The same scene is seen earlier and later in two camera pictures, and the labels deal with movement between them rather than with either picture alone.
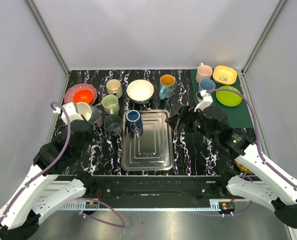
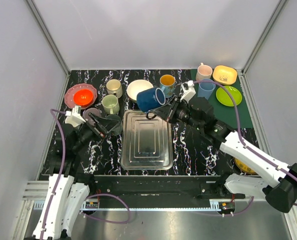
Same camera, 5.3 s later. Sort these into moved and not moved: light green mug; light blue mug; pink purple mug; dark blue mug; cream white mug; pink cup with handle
Moved: dark blue mug; pink purple mug
Not moved: pink cup with handle; light blue mug; light green mug; cream white mug
